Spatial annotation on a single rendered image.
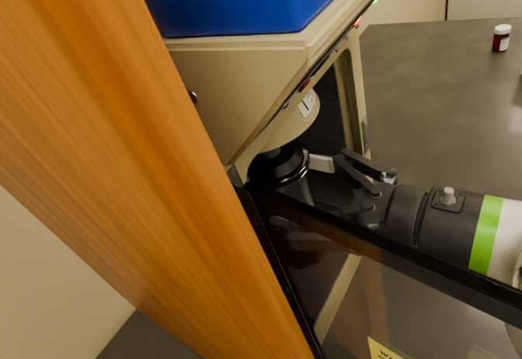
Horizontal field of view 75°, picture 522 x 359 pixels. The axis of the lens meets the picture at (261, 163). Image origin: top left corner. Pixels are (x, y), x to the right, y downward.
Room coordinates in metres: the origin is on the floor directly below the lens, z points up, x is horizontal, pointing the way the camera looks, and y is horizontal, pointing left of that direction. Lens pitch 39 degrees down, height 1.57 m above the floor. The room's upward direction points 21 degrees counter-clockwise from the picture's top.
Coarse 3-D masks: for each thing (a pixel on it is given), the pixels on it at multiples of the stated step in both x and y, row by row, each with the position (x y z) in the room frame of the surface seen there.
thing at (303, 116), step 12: (312, 96) 0.39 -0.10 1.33; (300, 108) 0.36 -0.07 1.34; (312, 108) 0.37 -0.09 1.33; (288, 120) 0.35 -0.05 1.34; (300, 120) 0.35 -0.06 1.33; (312, 120) 0.36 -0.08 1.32; (276, 132) 0.34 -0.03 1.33; (288, 132) 0.34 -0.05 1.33; (300, 132) 0.34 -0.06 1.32; (276, 144) 0.33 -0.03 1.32
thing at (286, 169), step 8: (288, 144) 0.41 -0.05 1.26; (296, 144) 0.41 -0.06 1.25; (264, 152) 0.40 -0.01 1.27; (272, 152) 0.39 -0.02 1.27; (280, 152) 0.40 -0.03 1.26; (288, 152) 0.39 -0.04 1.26; (296, 152) 0.39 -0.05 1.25; (256, 160) 0.40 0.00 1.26; (264, 160) 0.40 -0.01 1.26; (272, 160) 0.39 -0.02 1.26; (280, 160) 0.38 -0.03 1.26; (288, 160) 0.38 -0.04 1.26; (296, 160) 0.38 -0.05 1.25; (248, 168) 0.40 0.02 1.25; (256, 168) 0.39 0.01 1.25; (264, 168) 0.38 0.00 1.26; (272, 168) 0.37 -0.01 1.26; (280, 168) 0.37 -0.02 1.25; (288, 168) 0.37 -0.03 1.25; (256, 176) 0.38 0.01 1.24; (264, 176) 0.37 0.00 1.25; (272, 176) 0.37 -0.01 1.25; (280, 176) 0.36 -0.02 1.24
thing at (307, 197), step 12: (300, 144) 0.42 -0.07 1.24; (300, 168) 0.37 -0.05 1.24; (252, 180) 0.38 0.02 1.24; (264, 180) 0.37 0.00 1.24; (276, 180) 0.36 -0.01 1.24; (300, 180) 0.37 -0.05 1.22; (288, 192) 0.36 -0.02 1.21; (300, 192) 0.37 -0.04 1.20; (312, 192) 0.39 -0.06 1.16; (312, 204) 0.38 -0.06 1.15
